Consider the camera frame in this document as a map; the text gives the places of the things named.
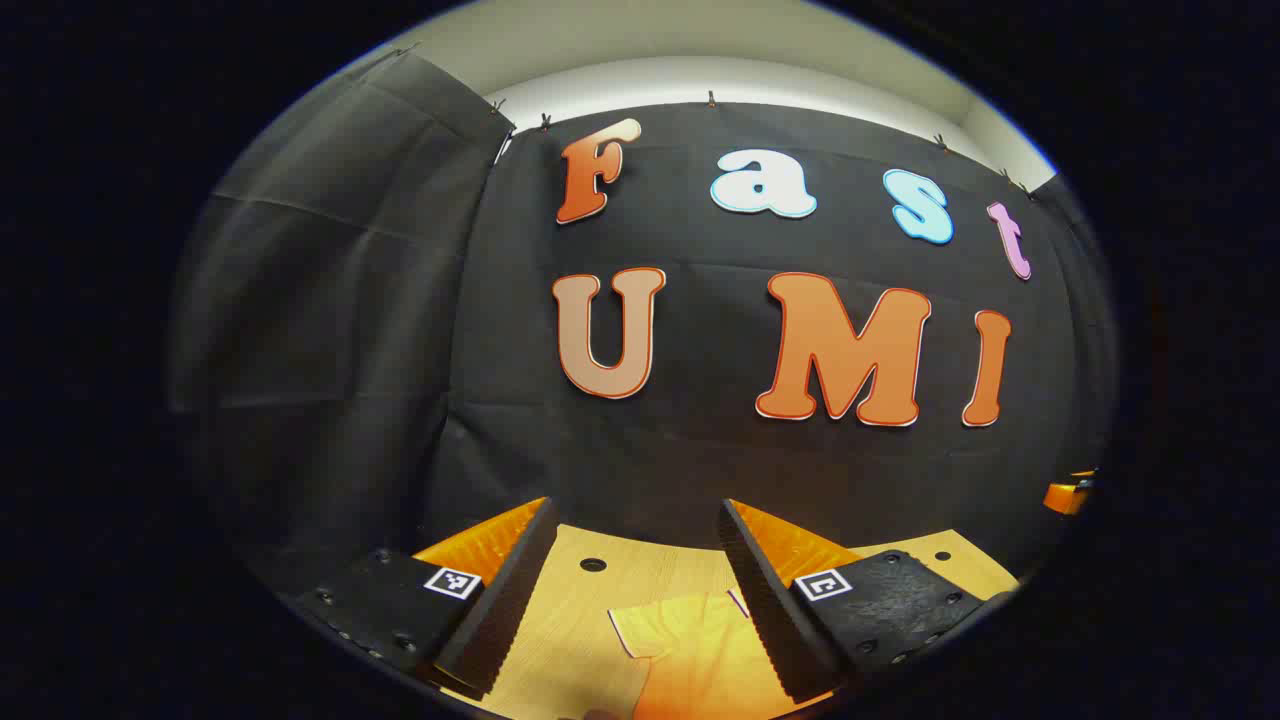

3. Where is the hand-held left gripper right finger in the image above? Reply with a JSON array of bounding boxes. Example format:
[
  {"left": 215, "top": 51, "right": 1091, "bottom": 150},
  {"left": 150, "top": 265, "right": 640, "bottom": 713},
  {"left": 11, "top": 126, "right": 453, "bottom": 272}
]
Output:
[{"left": 718, "top": 498, "right": 1016, "bottom": 704}]

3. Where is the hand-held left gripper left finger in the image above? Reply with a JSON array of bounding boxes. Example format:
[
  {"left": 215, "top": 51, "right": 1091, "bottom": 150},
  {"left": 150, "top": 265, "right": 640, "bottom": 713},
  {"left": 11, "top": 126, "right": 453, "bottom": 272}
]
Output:
[{"left": 290, "top": 497, "right": 559, "bottom": 701}]

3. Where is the orange T-shirt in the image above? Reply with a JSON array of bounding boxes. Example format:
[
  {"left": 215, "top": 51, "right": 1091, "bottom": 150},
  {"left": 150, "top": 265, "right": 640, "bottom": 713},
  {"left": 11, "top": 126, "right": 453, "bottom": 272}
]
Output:
[{"left": 608, "top": 588, "right": 833, "bottom": 720}]

